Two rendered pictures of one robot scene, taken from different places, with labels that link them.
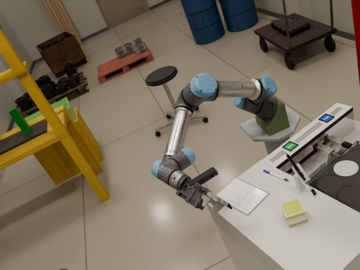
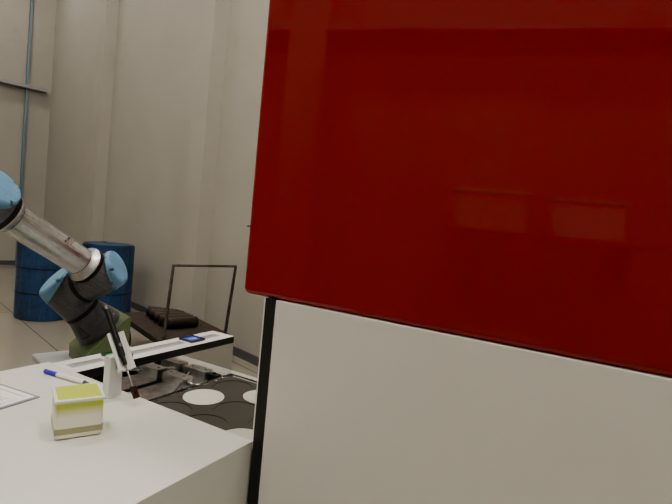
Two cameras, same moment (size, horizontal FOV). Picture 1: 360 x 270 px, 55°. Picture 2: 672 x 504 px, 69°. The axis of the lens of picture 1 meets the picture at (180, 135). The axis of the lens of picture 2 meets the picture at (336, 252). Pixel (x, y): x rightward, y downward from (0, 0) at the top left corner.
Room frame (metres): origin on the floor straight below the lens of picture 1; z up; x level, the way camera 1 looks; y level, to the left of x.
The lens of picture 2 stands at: (0.03, -0.05, 1.36)
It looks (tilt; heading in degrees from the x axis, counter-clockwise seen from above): 3 degrees down; 318
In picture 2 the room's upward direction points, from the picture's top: 6 degrees clockwise
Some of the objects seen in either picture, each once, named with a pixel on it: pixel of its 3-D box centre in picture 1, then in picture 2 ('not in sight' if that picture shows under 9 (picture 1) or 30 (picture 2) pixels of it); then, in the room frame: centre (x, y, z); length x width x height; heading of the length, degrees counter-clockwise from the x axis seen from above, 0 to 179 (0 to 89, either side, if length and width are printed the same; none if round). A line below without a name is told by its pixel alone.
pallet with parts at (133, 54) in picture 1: (122, 59); not in sight; (6.72, 0.42, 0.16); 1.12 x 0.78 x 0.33; 93
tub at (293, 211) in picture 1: (293, 212); (77, 410); (0.91, -0.27, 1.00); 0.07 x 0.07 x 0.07; 83
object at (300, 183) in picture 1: (301, 179); (118, 365); (1.02, -0.37, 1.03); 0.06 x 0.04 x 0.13; 19
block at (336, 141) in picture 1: (336, 141); (198, 372); (1.29, -0.69, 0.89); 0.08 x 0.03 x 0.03; 19
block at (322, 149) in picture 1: (325, 150); (177, 378); (1.26, -0.61, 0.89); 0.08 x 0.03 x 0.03; 19
